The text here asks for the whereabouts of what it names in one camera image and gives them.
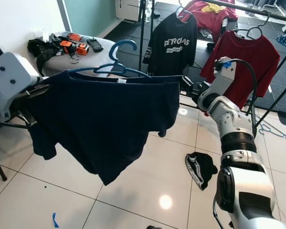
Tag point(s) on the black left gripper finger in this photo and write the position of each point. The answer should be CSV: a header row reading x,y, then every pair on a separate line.
x,y
43,88

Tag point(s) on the navy blue t-shirt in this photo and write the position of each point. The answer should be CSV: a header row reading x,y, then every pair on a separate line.
x,y
105,119

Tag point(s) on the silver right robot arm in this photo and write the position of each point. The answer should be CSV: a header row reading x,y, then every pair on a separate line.
x,y
238,143

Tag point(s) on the grey clothes hanger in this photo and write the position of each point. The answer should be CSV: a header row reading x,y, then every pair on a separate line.
x,y
255,29

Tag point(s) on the black tripod stand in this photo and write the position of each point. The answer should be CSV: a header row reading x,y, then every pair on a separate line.
x,y
9,125

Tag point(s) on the orange black device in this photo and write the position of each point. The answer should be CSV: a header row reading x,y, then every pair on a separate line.
x,y
83,48
74,37

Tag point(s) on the grey upholstered stool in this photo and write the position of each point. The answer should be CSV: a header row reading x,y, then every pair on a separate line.
x,y
100,57

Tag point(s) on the red t-shirt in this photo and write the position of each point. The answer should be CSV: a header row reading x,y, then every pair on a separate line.
x,y
257,52

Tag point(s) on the black remote control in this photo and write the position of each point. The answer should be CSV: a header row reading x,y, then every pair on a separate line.
x,y
96,45

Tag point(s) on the red garment yellow print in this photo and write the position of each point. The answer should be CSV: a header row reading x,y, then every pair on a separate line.
x,y
209,19

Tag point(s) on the black cloth white trim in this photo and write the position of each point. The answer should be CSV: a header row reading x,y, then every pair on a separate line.
x,y
207,167

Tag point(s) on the teal glass door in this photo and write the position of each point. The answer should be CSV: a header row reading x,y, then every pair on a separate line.
x,y
90,14

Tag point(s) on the white cabinet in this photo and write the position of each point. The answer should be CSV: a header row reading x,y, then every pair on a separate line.
x,y
127,9

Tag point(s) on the black metal clothes rack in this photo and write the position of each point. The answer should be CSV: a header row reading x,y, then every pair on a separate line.
x,y
257,9

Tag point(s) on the blue tape strip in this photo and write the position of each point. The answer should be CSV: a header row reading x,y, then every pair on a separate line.
x,y
55,220

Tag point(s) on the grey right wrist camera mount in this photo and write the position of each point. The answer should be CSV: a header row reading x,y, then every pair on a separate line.
x,y
224,78

